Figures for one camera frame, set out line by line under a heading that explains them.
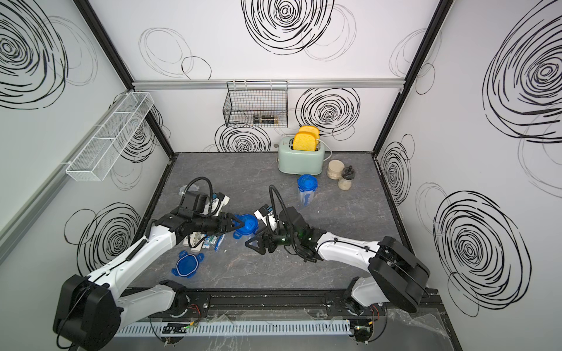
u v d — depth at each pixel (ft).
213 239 2.85
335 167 3.52
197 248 2.79
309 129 3.33
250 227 2.54
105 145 2.49
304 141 3.22
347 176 3.22
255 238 2.40
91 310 1.27
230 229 2.36
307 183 2.99
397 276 1.39
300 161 3.47
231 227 2.36
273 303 2.46
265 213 2.29
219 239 2.90
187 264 2.62
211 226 2.28
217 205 2.32
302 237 2.09
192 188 2.15
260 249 2.22
